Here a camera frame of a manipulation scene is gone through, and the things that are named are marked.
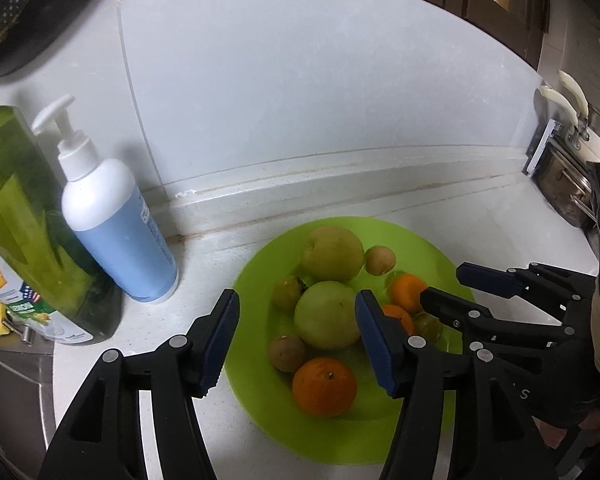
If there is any cream handled knife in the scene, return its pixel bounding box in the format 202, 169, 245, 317
538, 85, 581, 133
557, 70, 592, 131

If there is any green dish soap bottle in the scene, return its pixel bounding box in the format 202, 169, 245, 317
0, 105, 126, 346

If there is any yellow-green pear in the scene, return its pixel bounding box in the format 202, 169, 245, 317
300, 226, 365, 282

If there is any large orange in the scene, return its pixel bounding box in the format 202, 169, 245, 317
292, 357, 358, 417

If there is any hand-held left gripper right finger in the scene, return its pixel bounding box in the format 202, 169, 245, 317
354, 289, 556, 480

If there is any small orange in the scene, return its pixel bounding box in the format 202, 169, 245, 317
389, 273, 429, 313
380, 304, 415, 336

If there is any small brown round fruit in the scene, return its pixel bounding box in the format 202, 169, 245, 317
268, 333, 308, 373
364, 245, 396, 276
271, 275, 308, 311

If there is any steel knife rack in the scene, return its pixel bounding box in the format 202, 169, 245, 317
525, 120, 600, 231

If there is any steel sink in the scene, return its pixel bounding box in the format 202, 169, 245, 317
0, 345, 56, 480

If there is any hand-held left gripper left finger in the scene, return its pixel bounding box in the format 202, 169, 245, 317
37, 288, 241, 480

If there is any dark green round fruit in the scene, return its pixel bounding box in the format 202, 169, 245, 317
412, 311, 443, 343

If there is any green apple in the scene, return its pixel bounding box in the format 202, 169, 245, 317
293, 281, 363, 351

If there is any white and blue pump bottle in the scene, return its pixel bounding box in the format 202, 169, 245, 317
31, 94, 180, 304

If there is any person's right hand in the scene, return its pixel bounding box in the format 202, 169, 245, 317
537, 407, 600, 453

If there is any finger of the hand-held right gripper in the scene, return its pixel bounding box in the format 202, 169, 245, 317
456, 261, 598, 321
420, 286, 578, 361

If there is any green plastic plate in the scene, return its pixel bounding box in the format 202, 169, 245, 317
223, 216, 476, 465

